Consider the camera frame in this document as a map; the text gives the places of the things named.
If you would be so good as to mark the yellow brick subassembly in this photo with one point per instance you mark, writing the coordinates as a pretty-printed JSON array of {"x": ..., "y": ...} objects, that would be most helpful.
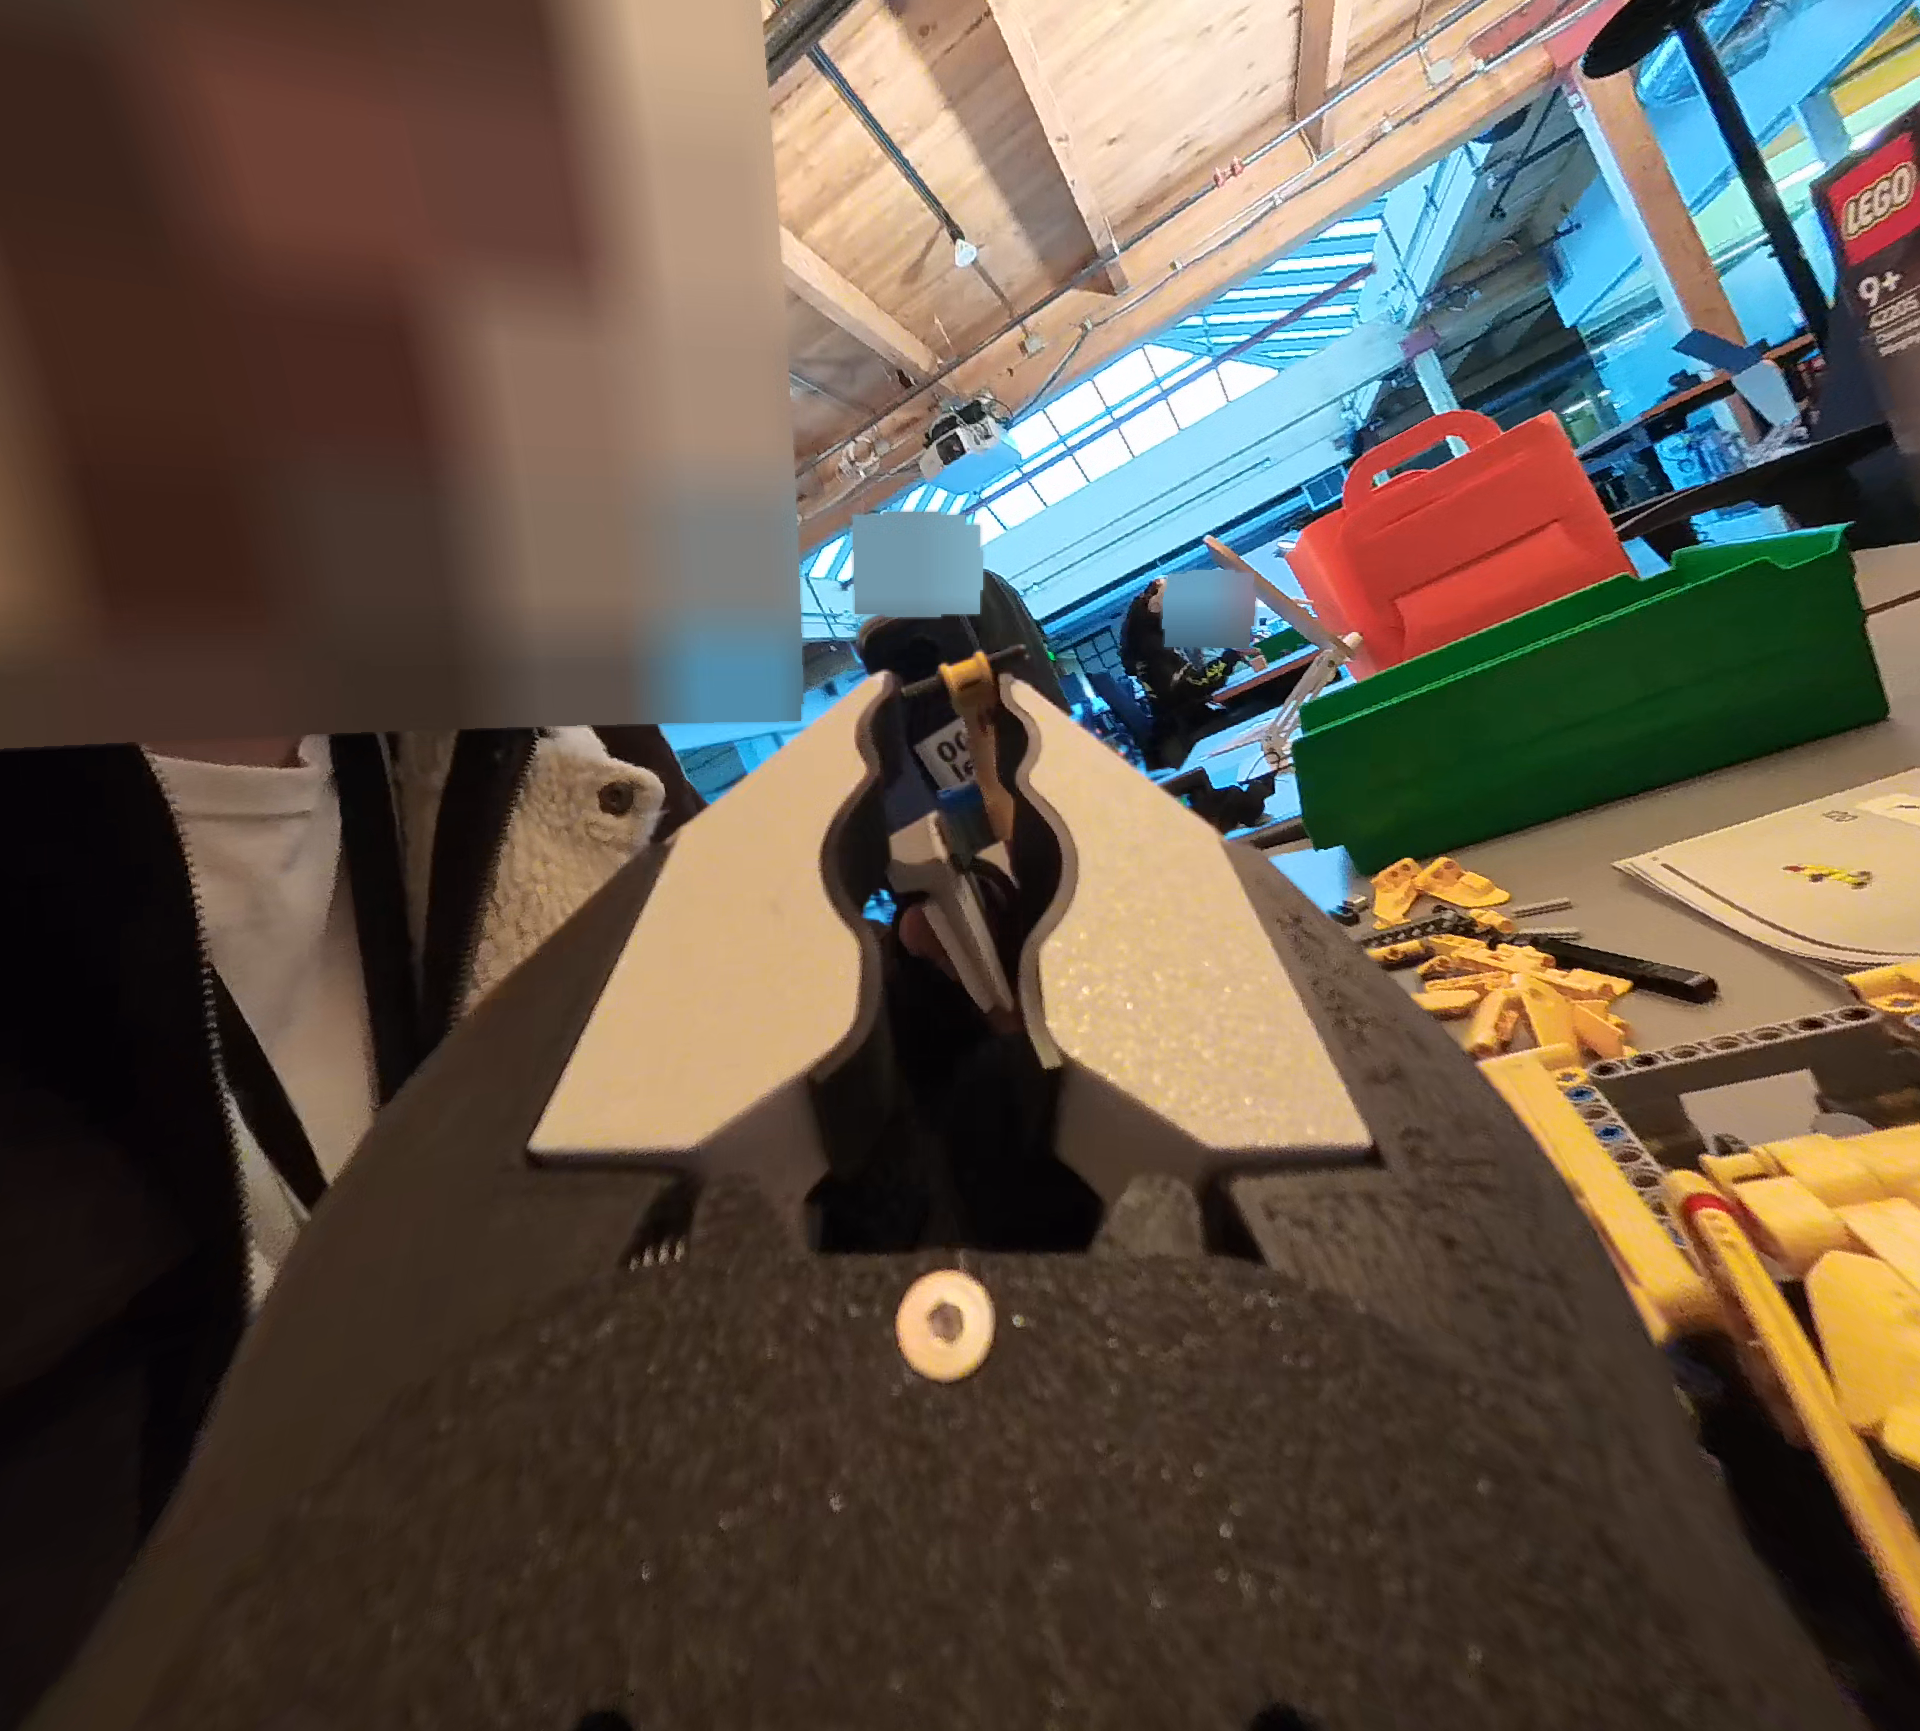
[{"x": 969, "y": 678}]

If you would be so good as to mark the black axle pin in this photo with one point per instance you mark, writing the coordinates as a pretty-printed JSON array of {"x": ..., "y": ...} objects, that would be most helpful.
[{"x": 919, "y": 684}]

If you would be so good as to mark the open instruction booklet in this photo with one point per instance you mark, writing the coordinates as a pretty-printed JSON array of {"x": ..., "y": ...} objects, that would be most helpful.
[{"x": 1770, "y": 891}]

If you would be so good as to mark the white lattice stand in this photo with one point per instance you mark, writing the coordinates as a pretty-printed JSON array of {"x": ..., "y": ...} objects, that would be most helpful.
[{"x": 1308, "y": 696}]

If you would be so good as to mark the yellow toy brick car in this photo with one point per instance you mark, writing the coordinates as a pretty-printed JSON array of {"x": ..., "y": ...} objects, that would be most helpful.
[{"x": 1800, "y": 1235}]

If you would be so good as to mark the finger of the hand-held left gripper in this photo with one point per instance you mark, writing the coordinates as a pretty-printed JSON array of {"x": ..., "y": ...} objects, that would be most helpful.
[{"x": 969, "y": 935}]

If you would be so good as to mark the toy car set box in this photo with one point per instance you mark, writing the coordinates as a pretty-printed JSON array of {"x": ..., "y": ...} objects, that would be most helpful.
[{"x": 1875, "y": 336}]

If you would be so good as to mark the green storage bin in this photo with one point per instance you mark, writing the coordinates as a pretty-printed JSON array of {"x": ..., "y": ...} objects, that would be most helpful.
[{"x": 1575, "y": 726}]

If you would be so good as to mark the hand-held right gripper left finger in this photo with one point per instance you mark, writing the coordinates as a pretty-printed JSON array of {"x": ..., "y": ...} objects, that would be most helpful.
[{"x": 704, "y": 995}]

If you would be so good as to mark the black office chair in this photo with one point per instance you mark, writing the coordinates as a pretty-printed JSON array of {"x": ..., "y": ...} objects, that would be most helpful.
[
  {"x": 1770, "y": 486},
  {"x": 1035, "y": 652}
]

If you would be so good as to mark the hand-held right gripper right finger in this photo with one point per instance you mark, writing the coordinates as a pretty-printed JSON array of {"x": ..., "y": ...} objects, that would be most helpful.
[{"x": 1200, "y": 995}]

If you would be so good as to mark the ceiling projector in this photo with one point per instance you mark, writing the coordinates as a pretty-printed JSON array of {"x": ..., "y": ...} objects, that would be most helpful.
[{"x": 960, "y": 448}]

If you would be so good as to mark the grey desk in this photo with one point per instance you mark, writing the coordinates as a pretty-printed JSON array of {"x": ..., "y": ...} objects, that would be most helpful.
[{"x": 1568, "y": 867}]

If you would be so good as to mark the orange carry bag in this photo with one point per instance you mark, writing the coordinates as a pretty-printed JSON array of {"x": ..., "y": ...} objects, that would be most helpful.
[{"x": 1470, "y": 562}]

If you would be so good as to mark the person's fleece jacket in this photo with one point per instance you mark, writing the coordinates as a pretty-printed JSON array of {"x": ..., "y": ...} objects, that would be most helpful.
[{"x": 271, "y": 935}]

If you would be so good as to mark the pile of yellow brick parts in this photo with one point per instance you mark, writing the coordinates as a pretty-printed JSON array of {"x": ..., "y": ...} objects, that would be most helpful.
[{"x": 1514, "y": 995}]

